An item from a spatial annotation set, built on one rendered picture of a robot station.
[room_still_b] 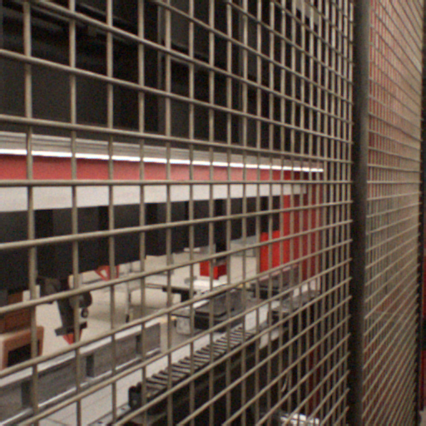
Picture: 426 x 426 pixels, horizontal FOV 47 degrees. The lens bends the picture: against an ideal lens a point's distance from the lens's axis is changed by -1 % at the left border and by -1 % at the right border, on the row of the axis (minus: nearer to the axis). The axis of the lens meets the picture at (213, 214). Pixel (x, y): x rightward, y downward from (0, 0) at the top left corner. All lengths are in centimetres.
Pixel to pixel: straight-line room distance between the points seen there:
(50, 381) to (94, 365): 15
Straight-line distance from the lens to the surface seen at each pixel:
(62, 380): 131
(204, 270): 380
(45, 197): 118
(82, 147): 98
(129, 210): 139
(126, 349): 147
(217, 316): 141
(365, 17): 72
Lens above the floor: 140
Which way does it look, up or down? 4 degrees down
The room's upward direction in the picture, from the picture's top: straight up
